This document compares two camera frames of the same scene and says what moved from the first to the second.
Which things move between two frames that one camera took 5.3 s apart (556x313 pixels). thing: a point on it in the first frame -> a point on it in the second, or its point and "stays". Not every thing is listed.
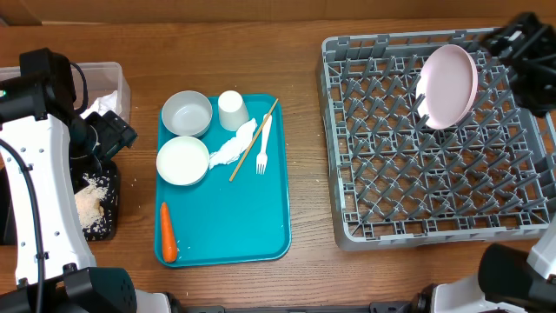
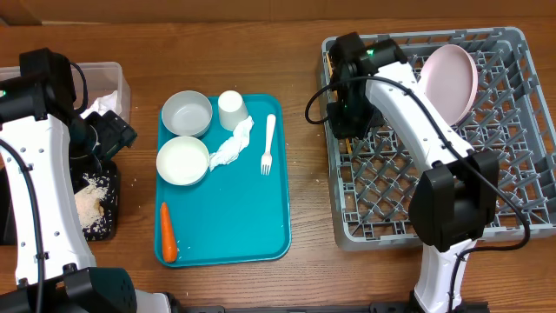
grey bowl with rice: (187, 113) stays
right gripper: (509, 39) -> (352, 120)
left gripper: (114, 131) stays
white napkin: (102, 104) stays
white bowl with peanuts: (182, 161) stays
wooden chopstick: (252, 142) -> (330, 69)
